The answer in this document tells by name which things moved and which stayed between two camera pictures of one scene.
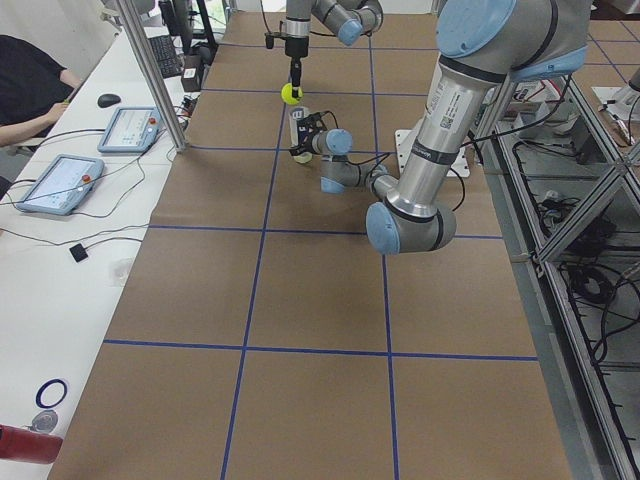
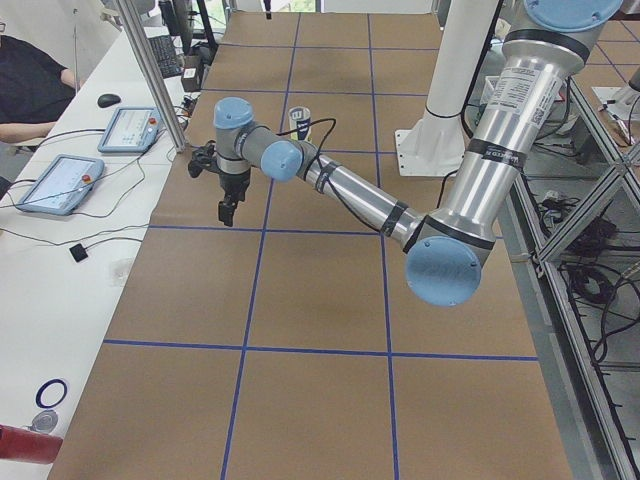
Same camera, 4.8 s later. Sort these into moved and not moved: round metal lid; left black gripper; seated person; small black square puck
Moved: left black gripper
Not moved: small black square puck; round metal lid; seated person
